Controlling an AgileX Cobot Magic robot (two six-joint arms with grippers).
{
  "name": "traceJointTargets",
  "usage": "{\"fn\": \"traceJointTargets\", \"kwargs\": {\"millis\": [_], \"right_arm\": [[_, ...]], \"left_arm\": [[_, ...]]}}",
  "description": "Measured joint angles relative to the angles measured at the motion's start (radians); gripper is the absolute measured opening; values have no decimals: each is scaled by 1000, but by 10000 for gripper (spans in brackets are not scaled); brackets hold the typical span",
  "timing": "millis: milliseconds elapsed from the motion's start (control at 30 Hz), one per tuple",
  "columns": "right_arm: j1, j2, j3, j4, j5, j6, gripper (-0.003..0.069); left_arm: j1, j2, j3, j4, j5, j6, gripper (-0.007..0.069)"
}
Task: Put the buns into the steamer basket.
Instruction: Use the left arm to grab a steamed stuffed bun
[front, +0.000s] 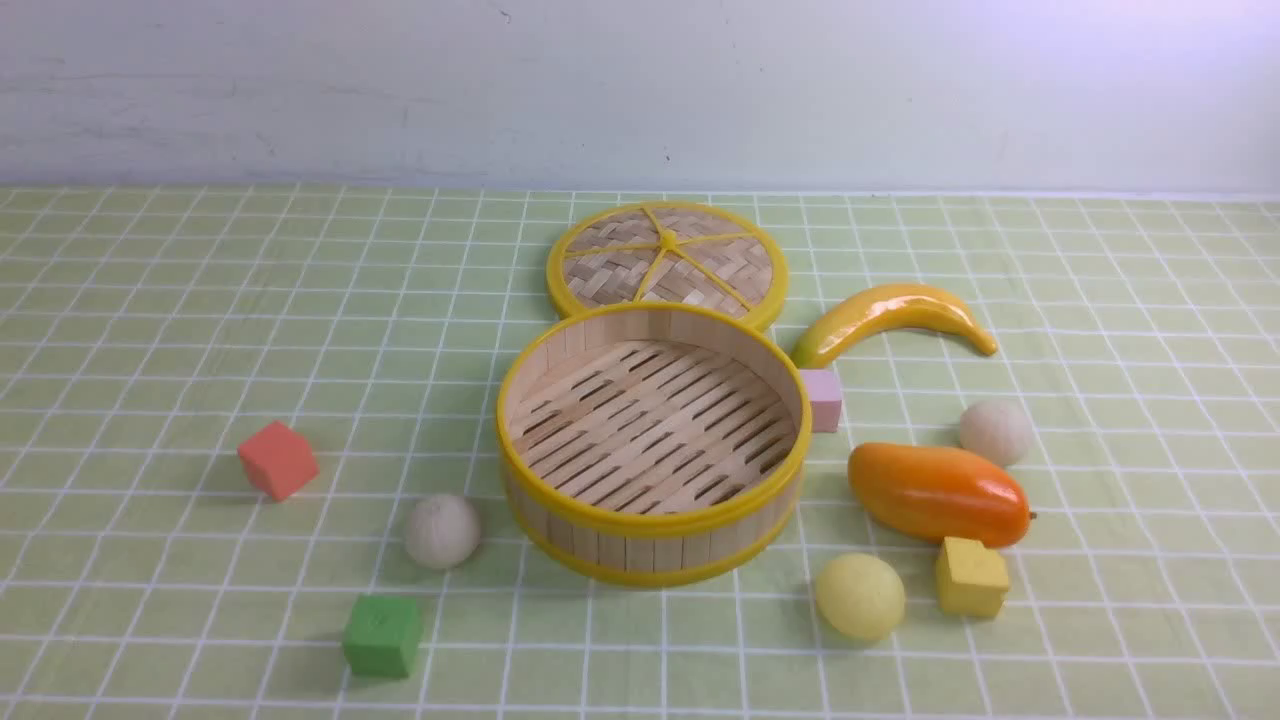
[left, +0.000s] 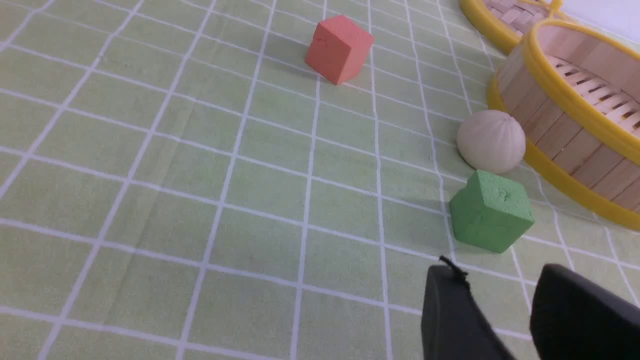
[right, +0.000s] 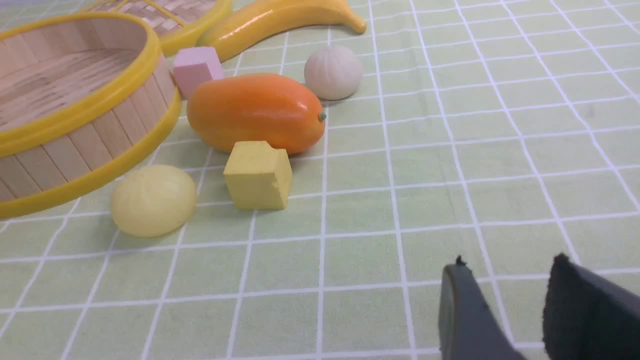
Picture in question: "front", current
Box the bamboo steamer tray yellow rim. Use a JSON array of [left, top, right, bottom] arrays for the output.
[[495, 304, 813, 587]]

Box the pink foam cube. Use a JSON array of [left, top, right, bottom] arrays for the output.
[[797, 368, 844, 433]]

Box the yellow toy banana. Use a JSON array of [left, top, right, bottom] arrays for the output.
[[790, 283, 998, 369]]

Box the orange toy mango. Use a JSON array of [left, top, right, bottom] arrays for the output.
[[847, 442, 1036, 548]]

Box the yellow bun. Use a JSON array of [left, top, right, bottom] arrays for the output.
[[814, 553, 906, 643]]

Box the white bun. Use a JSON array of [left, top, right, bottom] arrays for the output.
[[404, 495, 483, 570], [956, 398, 1034, 468]]

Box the red foam cube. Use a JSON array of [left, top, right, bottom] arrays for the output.
[[237, 421, 319, 502]]

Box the woven bamboo steamer lid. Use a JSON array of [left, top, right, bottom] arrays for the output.
[[545, 201, 788, 331]]

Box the green foam cube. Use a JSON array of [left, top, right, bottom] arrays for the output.
[[342, 594, 424, 679]]

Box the yellow foam cube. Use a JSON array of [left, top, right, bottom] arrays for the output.
[[934, 537, 1011, 618]]

